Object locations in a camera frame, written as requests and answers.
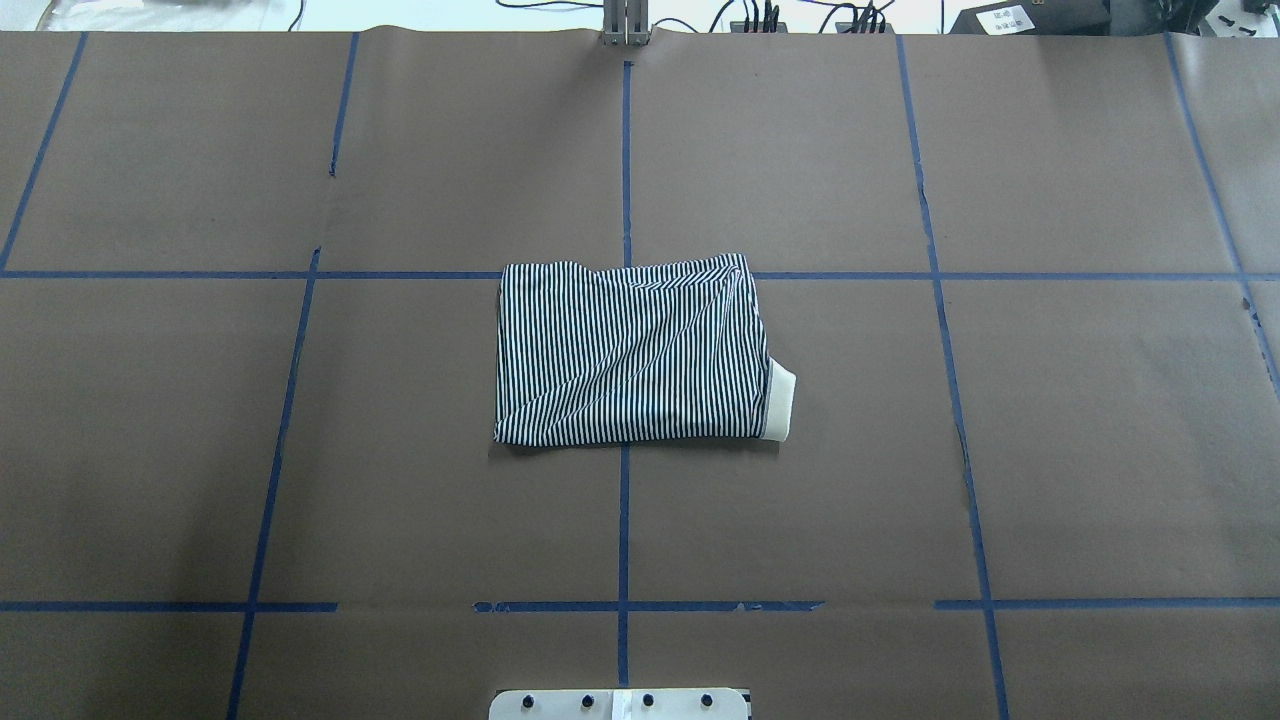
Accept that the navy white striped polo shirt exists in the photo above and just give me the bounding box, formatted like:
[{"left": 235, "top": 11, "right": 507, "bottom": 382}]
[{"left": 493, "top": 252, "right": 797, "bottom": 448}]

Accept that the brown paper table cover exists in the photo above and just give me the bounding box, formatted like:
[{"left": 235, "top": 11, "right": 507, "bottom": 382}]
[{"left": 1, "top": 27, "right": 1277, "bottom": 719}]

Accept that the aluminium frame post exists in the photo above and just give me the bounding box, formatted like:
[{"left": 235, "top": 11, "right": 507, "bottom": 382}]
[{"left": 600, "top": 0, "right": 652, "bottom": 47}]

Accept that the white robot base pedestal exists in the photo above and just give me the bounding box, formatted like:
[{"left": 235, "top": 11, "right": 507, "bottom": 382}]
[{"left": 488, "top": 687, "right": 753, "bottom": 719}]

